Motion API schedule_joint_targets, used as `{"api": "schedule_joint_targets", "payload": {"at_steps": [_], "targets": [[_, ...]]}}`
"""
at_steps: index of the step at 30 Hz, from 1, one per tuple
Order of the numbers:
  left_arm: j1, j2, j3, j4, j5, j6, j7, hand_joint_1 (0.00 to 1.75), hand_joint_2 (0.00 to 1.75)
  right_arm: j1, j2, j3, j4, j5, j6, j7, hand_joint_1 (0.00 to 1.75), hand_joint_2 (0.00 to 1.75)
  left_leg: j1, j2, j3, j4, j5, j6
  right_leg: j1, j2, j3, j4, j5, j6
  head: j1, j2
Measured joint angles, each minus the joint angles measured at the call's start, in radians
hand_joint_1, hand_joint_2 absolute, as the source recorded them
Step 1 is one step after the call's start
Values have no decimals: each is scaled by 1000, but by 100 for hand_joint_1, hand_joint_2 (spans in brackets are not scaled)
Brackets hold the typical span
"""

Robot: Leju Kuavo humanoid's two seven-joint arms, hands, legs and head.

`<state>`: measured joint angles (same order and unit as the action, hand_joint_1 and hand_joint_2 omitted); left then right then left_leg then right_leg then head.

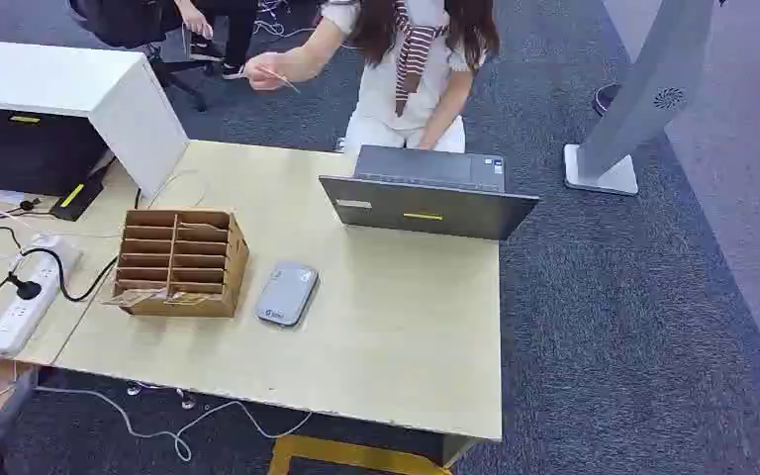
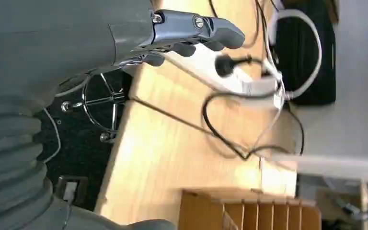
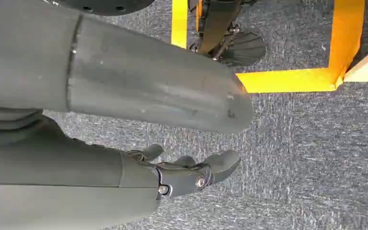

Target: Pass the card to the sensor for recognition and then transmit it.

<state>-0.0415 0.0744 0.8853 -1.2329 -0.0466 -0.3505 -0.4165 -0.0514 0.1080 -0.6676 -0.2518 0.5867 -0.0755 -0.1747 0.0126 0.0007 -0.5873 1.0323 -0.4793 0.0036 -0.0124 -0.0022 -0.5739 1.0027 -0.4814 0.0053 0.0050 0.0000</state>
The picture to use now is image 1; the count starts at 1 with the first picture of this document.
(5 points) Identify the black computer case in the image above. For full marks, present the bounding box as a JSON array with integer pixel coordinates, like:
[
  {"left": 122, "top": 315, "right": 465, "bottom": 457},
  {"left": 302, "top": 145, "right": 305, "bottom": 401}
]
[{"left": 0, "top": 106, "right": 110, "bottom": 198}]

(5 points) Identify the dark shoe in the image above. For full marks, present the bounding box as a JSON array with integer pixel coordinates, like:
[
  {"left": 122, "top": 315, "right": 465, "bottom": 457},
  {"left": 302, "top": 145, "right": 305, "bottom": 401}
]
[{"left": 592, "top": 83, "right": 621, "bottom": 118}]

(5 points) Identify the black adapter with yellow stripe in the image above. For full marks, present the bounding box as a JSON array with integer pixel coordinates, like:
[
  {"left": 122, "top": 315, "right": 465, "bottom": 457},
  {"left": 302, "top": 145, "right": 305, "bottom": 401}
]
[{"left": 48, "top": 158, "right": 115, "bottom": 223}]

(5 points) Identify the white cable on floor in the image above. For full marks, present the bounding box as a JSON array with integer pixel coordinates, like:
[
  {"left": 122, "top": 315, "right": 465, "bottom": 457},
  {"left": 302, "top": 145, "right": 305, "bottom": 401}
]
[{"left": 251, "top": 0, "right": 319, "bottom": 41}]

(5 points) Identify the black office chair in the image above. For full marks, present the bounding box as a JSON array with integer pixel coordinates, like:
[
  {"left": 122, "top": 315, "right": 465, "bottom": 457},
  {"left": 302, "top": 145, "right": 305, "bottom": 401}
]
[{"left": 68, "top": 0, "right": 214, "bottom": 113}]

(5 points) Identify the thin card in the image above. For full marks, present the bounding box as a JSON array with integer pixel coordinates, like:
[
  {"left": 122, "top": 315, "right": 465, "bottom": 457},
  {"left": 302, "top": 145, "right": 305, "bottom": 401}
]
[{"left": 258, "top": 65, "right": 302, "bottom": 94}]

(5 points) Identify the dark grey laptop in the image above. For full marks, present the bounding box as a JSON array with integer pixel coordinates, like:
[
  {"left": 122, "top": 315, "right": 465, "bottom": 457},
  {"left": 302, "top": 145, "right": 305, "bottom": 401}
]
[{"left": 319, "top": 144, "right": 541, "bottom": 242}]

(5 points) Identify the seated person in black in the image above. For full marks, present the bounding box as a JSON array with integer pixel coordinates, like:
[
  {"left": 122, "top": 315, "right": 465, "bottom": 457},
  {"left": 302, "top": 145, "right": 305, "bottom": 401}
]
[{"left": 173, "top": 0, "right": 260, "bottom": 81}]

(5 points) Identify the black plug with cable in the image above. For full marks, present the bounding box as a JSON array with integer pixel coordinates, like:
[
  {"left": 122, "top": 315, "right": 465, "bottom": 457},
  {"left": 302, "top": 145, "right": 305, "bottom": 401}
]
[{"left": 0, "top": 246, "right": 119, "bottom": 310}]

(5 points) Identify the person in white top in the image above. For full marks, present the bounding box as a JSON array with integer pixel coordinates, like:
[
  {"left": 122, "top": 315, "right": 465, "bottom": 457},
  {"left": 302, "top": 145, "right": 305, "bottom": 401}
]
[{"left": 243, "top": 0, "right": 502, "bottom": 155}]

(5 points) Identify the person's right hand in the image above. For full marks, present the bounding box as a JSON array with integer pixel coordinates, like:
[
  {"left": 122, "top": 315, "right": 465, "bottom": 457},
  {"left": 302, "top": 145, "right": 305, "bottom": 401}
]
[{"left": 243, "top": 51, "right": 288, "bottom": 92}]

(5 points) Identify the grey kiosk stand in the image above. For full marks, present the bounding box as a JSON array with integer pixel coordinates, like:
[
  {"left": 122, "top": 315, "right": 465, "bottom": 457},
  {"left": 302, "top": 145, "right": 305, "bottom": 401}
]
[{"left": 563, "top": 0, "right": 716, "bottom": 197}]

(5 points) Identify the yellow metal frame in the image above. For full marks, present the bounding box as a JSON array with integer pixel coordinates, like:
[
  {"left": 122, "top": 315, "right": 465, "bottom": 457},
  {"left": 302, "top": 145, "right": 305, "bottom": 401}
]
[{"left": 267, "top": 434, "right": 453, "bottom": 475}]

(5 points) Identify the white power strip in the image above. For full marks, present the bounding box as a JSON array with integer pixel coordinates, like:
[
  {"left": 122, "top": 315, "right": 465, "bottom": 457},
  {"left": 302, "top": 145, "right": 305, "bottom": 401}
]
[{"left": 0, "top": 234, "right": 84, "bottom": 358}]

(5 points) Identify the wooden card box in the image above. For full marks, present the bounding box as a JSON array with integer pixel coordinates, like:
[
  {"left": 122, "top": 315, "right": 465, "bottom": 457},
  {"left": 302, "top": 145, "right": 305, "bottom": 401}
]
[{"left": 111, "top": 208, "right": 250, "bottom": 320}]

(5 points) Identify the white cable under desk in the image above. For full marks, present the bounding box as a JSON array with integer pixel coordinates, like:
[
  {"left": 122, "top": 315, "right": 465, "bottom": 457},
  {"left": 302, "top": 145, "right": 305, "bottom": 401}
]
[{"left": 34, "top": 385, "right": 314, "bottom": 463}]

